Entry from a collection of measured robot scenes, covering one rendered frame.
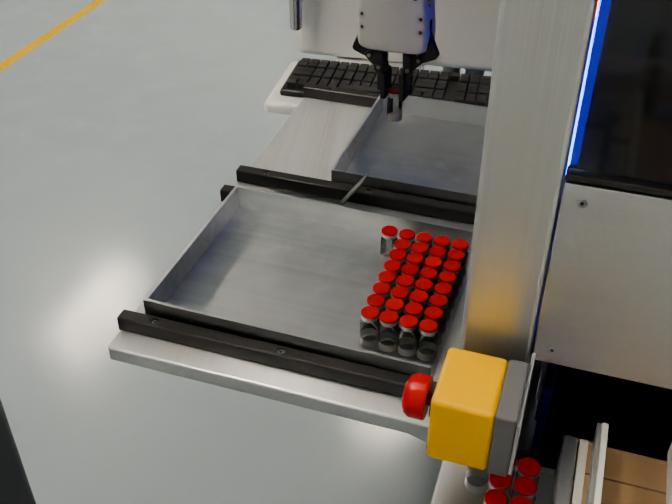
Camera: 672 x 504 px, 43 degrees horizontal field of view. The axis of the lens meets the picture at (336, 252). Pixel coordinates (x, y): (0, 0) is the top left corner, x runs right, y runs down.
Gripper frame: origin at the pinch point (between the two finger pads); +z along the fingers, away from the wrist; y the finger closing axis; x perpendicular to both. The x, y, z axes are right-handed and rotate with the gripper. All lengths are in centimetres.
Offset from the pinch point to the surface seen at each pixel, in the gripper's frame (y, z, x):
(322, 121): 15.5, 12.5, -9.2
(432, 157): -4.7, 13.3, -4.5
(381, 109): 7.3, 11.7, -15.1
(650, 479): -41, 12, 50
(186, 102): 138, 89, -157
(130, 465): 61, 99, 3
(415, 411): -21, 5, 56
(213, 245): 15.6, 13.7, 27.9
